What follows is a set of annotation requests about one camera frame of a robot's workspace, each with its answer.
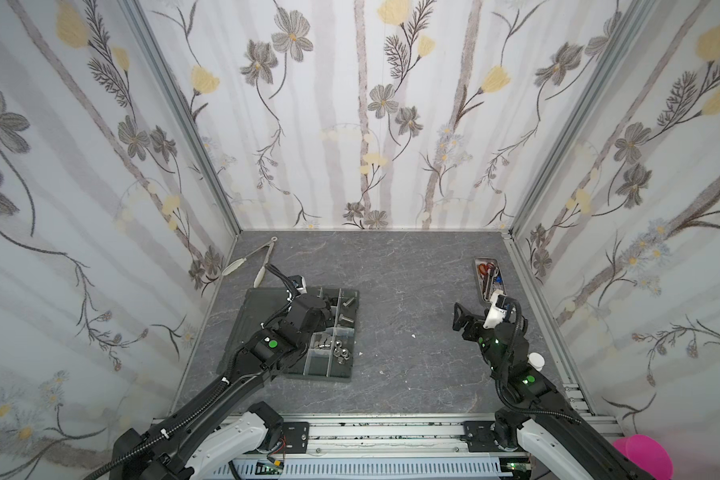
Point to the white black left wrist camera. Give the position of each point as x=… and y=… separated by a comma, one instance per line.
x=298, y=285

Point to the red handled scissors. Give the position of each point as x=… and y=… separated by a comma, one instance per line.
x=486, y=269

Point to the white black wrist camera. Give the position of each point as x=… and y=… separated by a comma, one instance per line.
x=498, y=309
x=298, y=285

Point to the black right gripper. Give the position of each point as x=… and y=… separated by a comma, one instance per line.
x=472, y=325

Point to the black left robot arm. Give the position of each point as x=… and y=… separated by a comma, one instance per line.
x=169, y=449

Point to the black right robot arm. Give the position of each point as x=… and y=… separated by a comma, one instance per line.
x=536, y=417

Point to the white plastic bottle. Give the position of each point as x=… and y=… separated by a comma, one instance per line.
x=536, y=361

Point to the aluminium rail base frame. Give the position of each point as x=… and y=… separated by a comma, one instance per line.
x=439, y=446

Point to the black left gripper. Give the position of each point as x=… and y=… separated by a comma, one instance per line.
x=325, y=318

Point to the transparent grey organizer box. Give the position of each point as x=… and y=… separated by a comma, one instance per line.
x=256, y=327

